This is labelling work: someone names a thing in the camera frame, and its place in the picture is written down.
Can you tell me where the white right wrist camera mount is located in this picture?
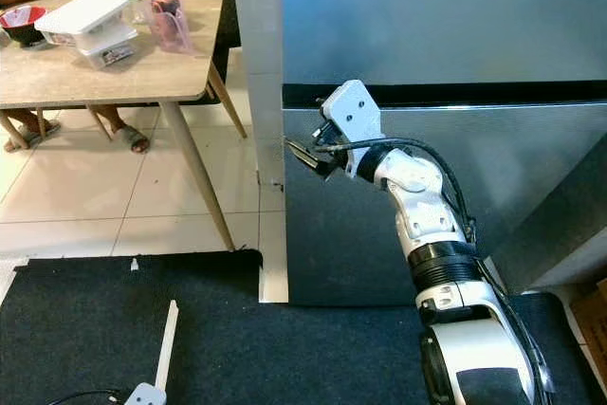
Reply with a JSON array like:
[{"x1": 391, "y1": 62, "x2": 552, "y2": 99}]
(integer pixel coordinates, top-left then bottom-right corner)
[{"x1": 318, "y1": 80, "x2": 383, "y2": 150}]

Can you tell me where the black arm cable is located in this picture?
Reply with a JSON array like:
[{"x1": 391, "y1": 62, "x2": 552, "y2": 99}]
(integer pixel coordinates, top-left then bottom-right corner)
[
  {"x1": 47, "y1": 389, "x2": 129, "y2": 405},
  {"x1": 318, "y1": 138, "x2": 556, "y2": 401}
]

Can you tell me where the pink plastic pitcher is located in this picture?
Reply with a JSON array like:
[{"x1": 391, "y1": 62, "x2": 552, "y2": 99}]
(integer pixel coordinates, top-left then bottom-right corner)
[{"x1": 147, "y1": 0, "x2": 197, "y2": 53}]

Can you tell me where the low cardboard box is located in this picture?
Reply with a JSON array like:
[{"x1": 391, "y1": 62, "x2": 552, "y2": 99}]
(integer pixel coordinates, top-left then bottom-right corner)
[{"x1": 569, "y1": 277, "x2": 607, "y2": 396}]

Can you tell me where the red and black bowl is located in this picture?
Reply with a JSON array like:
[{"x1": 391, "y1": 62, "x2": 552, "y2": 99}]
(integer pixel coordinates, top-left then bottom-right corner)
[{"x1": 0, "y1": 5, "x2": 48, "y2": 49}]

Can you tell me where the black floor mat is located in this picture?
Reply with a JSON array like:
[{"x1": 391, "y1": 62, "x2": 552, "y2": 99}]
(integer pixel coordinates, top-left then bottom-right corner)
[{"x1": 0, "y1": 251, "x2": 579, "y2": 405}]

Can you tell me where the white stick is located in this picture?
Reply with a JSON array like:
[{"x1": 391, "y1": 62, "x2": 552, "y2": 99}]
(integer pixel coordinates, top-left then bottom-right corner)
[{"x1": 155, "y1": 300, "x2": 180, "y2": 389}]

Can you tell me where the light wooden table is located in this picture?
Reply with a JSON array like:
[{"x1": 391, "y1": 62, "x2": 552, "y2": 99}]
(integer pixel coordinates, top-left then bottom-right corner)
[{"x1": 0, "y1": 0, "x2": 238, "y2": 252}]

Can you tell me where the grey fridge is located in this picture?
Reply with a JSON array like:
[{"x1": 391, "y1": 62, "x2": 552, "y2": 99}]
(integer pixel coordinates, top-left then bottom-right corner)
[{"x1": 280, "y1": 0, "x2": 607, "y2": 306}]

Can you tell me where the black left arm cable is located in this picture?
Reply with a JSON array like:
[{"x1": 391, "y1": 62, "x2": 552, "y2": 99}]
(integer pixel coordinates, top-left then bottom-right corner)
[{"x1": 47, "y1": 389, "x2": 129, "y2": 405}]

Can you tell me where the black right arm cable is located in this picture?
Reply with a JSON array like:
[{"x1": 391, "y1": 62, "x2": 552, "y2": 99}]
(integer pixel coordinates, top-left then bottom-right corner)
[{"x1": 318, "y1": 138, "x2": 556, "y2": 401}]

